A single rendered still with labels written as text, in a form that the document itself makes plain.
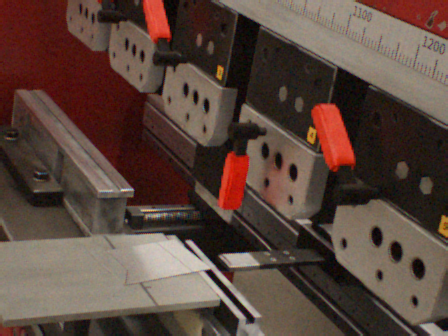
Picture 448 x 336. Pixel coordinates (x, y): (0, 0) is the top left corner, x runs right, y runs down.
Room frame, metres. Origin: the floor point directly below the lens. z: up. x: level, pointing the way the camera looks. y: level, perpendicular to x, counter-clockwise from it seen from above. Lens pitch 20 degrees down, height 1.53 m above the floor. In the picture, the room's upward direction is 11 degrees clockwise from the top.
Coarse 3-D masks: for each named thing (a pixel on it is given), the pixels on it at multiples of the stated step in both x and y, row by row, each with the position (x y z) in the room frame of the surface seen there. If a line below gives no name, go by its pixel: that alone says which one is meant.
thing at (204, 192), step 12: (204, 156) 1.08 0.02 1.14; (216, 156) 1.06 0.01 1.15; (204, 168) 1.08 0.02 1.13; (216, 168) 1.05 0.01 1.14; (204, 180) 1.07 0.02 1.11; (216, 180) 1.05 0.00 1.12; (204, 192) 1.09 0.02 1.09; (216, 192) 1.04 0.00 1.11; (216, 204) 1.06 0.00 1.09; (228, 216) 1.03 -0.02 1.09
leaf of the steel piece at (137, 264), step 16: (96, 256) 1.02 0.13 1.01; (112, 256) 1.00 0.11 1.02; (128, 256) 1.04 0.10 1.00; (144, 256) 1.05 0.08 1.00; (160, 256) 1.06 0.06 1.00; (112, 272) 0.99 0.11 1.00; (128, 272) 1.00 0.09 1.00; (144, 272) 1.01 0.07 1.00; (160, 272) 1.02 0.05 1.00; (176, 272) 1.02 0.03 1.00; (192, 272) 1.03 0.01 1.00
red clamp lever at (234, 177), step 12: (228, 132) 0.89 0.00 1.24; (240, 132) 0.89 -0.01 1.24; (252, 132) 0.89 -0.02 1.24; (264, 132) 0.90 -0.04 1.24; (240, 144) 0.89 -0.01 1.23; (228, 156) 0.89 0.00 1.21; (240, 156) 0.89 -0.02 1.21; (228, 168) 0.89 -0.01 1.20; (240, 168) 0.89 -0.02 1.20; (228, 180) 0.89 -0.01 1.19; (240, 180) 0.89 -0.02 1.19; (228, 192) 0.89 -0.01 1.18; (240, 192) 0.89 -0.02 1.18; (228, 204) 0.89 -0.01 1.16; (240, 204) 0.90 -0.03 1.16
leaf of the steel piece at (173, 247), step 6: (174, 240) 1.11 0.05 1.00; (162, 246) 1.09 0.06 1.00; (168, 246) 1.09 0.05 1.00; (174, 246) 1.10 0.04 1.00; (180, 246) 1.10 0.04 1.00; (174, 252) 1.08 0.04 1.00; (180, 252) 1.08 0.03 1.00; (186, 252) 1.09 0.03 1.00; (180, 258) 1.06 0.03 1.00; (186, 258) 1.07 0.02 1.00; (192, 258) 1.07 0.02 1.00; (198, 258) 1.07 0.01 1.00; (186, 264) 1.05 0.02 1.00; (192, 264) 1.05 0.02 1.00; (198, 264) 1.06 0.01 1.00; (204, 264) 1.06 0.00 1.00; (192, 270) 1.04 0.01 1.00; (198, 270) 1.04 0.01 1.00; (204, 270) 1.05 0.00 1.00
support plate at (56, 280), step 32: (0, 256) 0.99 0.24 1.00; (32, 256) 1.00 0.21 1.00; (64, 256) 1.02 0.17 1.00; (0, 288) 0.91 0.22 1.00; (32, 288) 0.92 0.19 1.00; (64, 288) 0.94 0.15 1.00; (96, 288) 0.95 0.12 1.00; (128, 288) 0.96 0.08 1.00; (160, 288) 0.98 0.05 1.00; (192, 288) 0.99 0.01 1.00; (0, 320) 0.86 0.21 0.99; (32, 320) 0.86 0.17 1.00; (64, 320) 0.88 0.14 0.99
